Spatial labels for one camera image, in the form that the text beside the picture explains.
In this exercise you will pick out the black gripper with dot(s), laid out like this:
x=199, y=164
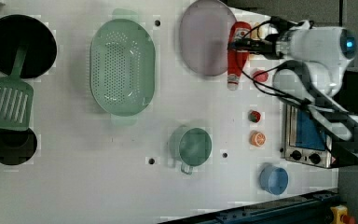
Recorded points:
x=266, y=47

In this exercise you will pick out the red ketchup bottle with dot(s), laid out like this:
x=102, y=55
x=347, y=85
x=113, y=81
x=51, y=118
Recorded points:
x=236, y=60

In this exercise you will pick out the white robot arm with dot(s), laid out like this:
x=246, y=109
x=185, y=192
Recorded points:
x=314, y=60

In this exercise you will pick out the pale pink plate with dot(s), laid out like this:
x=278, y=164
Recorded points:
x=203, y=36

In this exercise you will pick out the yellow toy banana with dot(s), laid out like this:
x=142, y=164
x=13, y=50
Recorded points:
x=259, y=32

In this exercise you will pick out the red toy tomato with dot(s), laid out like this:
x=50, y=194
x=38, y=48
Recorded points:
x=260, y=76

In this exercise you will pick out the toy strawberry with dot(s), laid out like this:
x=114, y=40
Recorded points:
x=254, y=116

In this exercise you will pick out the toy orange slice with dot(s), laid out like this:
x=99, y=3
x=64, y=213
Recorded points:
x=257, y=139

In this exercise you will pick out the green measuring cup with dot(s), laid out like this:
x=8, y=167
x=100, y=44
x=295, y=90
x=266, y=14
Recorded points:
x=190, y=146

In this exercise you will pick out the silver toaster oven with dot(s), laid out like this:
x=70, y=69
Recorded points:
x=304, y=142

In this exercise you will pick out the green perforated colander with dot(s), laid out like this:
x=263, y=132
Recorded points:
x=122, y=61

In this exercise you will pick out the blue cup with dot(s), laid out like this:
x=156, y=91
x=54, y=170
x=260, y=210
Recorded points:
x=273, y=179

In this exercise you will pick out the yellow red emergency button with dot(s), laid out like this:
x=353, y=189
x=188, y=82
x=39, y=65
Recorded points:
x=341, y=215

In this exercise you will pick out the black round pan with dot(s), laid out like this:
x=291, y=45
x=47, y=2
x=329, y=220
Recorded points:
x=20, y=31

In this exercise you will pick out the green slotted spatula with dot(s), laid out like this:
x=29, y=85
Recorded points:
x=16, y=97

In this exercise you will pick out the small black bowl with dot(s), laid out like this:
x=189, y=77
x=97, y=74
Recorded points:
x=17, y=147

